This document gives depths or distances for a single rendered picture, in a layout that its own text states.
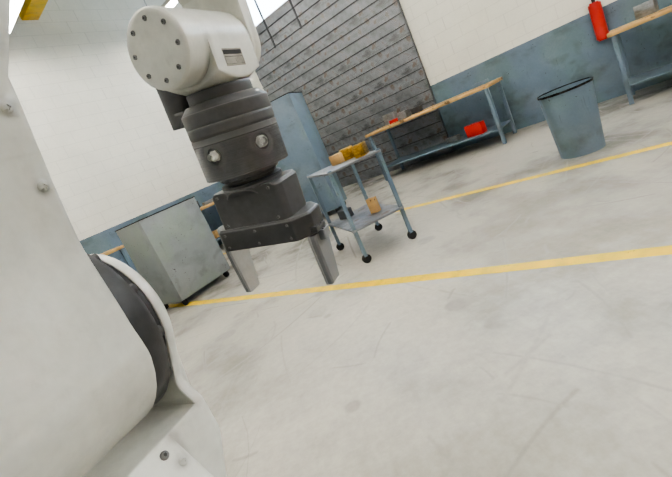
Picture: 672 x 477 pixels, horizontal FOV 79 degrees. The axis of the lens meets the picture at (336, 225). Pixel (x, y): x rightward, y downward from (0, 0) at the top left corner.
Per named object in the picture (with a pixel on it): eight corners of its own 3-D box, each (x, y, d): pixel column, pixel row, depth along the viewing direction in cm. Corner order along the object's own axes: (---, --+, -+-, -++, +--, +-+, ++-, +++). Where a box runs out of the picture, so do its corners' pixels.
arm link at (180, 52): (290, 113, 43) (253, -3, 40) (233, 133, 34) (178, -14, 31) (210, 137, 48) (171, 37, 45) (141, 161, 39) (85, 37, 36)
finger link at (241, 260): (262, 281, 50) (244, 235, 48) (248, 295, 47) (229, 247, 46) (251, 282, 51) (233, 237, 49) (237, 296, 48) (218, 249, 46)
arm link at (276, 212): (338, 211, 46) (305, 106, 43) (304, 249, 38) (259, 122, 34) (248, 227, 51) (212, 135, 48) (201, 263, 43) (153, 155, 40)
